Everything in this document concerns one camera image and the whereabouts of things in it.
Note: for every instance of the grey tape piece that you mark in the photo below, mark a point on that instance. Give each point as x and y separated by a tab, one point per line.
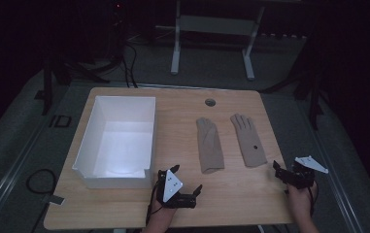
56	200

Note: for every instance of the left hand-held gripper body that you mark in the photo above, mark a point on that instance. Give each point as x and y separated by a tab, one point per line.
172	186

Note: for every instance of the white box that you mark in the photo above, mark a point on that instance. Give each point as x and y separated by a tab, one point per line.
117	108

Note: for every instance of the person's left hand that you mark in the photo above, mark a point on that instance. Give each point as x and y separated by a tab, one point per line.
161	213

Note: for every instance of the person's right hand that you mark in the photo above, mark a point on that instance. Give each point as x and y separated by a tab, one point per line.
300	200

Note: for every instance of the metal floor rail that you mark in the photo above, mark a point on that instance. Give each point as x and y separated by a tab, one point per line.
7	181
334	181

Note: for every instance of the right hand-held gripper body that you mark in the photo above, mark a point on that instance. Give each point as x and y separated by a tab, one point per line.
305	174

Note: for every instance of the plain beige glove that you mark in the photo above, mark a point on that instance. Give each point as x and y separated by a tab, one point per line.
209	145

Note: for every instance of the grey round table grommet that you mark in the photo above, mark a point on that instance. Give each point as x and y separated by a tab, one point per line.
210	102

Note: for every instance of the white metal stand frame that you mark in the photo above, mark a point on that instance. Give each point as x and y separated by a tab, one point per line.
211	25

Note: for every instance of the black equipment with red light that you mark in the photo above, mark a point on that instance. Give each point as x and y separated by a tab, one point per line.
118	19

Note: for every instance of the black tripod stand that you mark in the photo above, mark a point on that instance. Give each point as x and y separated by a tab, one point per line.
313	97
47	84

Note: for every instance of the beige glove with black dot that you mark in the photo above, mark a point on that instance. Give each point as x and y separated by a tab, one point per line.
249	142

